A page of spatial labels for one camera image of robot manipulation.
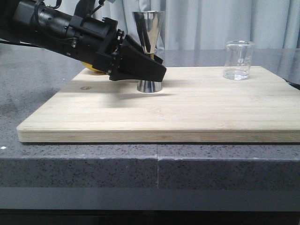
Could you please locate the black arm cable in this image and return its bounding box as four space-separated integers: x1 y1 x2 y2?
0 38 45 49

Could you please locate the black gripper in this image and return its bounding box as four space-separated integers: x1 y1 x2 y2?
70 16 166 82

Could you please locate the steel double jigger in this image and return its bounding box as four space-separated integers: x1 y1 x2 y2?
132 11 165 93

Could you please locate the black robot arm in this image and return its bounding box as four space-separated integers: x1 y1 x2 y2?
0 0 166 82

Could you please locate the wooden cutting board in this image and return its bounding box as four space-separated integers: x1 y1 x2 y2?
17 66 300 143

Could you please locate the yellow lemon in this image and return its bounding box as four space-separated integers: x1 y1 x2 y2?
81 62 105 75

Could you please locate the grey curtain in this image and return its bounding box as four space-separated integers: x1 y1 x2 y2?
93 0 300 50

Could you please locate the glass beaker with liquid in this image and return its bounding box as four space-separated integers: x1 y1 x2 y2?
223 40 255 80

